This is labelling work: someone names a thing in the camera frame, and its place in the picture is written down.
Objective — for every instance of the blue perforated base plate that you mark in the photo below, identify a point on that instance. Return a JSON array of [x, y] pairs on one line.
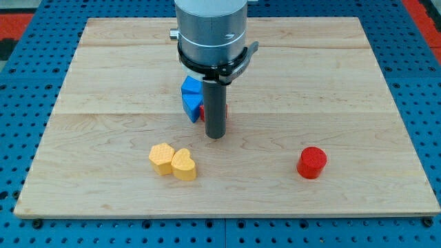
[[33, 75]]

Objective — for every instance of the blue triangular block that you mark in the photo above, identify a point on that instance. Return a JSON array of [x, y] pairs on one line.
[[191, 106]]

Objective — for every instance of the blue cube block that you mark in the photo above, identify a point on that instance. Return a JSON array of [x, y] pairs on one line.
[[191, 86]]

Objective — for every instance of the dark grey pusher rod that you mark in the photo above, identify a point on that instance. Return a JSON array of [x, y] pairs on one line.
[[214, 101]]

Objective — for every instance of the red cylinder block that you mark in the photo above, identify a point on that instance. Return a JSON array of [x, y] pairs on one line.
[[311, 163]]

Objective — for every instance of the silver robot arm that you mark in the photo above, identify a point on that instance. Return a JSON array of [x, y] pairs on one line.
[[211, 38]]

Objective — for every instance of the yellow hexagon block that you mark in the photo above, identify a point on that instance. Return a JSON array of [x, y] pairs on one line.
[[160, 157]]

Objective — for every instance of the red block behind rod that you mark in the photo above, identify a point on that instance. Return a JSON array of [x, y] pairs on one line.
[[202, 112]]

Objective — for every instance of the yellow heart block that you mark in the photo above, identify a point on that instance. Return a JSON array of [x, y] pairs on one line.
[[183, 166]]

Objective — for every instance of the wooden board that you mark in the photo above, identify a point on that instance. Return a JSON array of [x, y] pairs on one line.
[[313, 82]]

